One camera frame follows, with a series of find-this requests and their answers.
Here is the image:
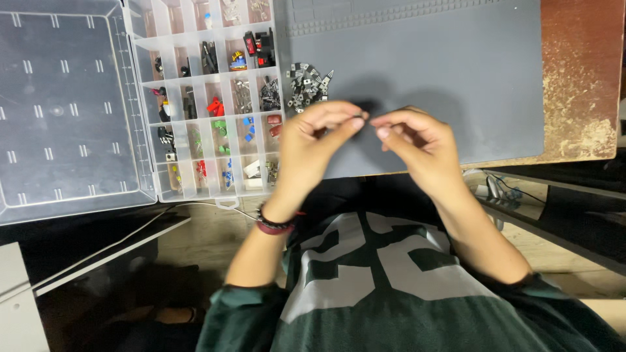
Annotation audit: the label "person's right hand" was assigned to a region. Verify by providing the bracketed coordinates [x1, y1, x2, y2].
[370, 105, 471, 207]

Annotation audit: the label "person's left hand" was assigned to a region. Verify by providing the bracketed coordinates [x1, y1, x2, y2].
[273, 100, 368, 222]

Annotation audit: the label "white plastic connectors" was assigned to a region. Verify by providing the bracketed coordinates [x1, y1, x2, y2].
[243, 159, 264, 191]

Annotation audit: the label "bunch of black capacitors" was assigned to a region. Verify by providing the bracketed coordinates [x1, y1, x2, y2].
[259, 76, 282, 112]

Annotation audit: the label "maroon wrist band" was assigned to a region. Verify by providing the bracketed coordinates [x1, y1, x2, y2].
[256, 210, 307, 236]

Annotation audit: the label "pile of black transistors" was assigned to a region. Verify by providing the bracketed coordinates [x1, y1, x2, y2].
[286, 62, 335, 114]

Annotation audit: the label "green terminal blocks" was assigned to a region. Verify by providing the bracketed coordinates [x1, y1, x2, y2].
[212, 120, 231, 155]

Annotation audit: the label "bunch of silver-leg diodes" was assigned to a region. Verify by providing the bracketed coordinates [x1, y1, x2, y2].
[233, 80, 253, 114]

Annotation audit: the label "grey silicone work mat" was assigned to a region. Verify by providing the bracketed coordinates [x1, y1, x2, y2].
[273, 0, 546, 180]

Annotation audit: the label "black switches with red parts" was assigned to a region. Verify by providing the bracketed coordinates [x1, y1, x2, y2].
[255, 28, 276, 68]

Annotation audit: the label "black chip sockets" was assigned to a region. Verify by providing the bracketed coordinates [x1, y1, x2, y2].
[182, 86, 198, 120]

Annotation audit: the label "black white relay parts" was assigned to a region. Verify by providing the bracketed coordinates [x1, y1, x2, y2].
[157, 125, 178, 162]

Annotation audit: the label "black slim connectors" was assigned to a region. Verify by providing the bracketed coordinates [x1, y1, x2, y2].
[201, 41, 220, 75]

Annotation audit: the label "pink black jack plugs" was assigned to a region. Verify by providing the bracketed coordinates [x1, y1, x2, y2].
[150, 86, 172, 123]

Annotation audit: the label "green white sweatshirt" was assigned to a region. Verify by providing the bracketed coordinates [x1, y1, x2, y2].
[196, 209, 626, 352]

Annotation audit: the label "clear bagged small parts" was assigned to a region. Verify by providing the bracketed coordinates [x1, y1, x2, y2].
[222, 0, 242, 25]

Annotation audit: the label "black shelf with white edge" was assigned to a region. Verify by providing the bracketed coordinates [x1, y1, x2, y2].
[0, 204, 192, 298]

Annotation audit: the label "clear plastic organizer box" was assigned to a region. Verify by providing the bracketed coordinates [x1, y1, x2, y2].
[0, 0, 288, 227]

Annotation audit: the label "grey cabinet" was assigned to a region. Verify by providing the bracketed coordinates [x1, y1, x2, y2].
[0, 242, 51, 352]

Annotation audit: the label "black beaded bracelet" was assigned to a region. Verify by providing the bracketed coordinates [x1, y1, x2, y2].
[255, 204, 297, 230]

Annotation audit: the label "grey cable bundle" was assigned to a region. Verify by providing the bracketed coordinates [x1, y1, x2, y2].
[473, 170, 525, 202]

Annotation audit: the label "white cable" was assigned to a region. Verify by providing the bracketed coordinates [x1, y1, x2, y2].
[166, 200, 260, 222]

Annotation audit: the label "black metal desk frame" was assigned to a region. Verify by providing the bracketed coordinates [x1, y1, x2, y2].
[479, 164, 626, 277]

